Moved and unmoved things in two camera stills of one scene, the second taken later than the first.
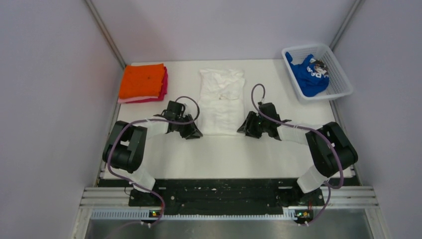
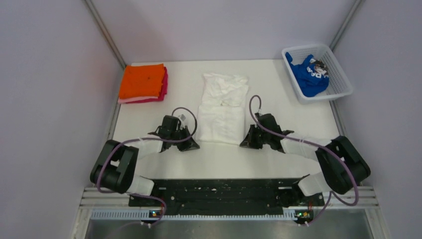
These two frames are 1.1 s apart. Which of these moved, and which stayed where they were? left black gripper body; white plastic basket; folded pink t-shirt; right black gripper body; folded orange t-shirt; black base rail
Moved: right black gripper body; left black gripper body
Stayed: white plastic basket; folded orange t-shirt; folded pink t-shirt; black base rail
